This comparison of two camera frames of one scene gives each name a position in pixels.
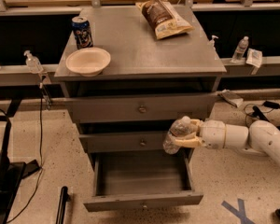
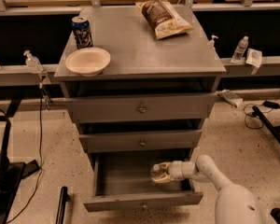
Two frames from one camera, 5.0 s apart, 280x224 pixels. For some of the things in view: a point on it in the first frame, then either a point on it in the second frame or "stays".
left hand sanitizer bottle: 33,63 stays
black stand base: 6,179 stays
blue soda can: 81,28 stays
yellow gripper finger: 196,121 → 164,164
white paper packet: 254,57 stays
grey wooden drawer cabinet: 130,76 stays
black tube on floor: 64,197 stays
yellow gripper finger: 189,142 → 162,179
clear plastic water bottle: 181,128 → 157,171
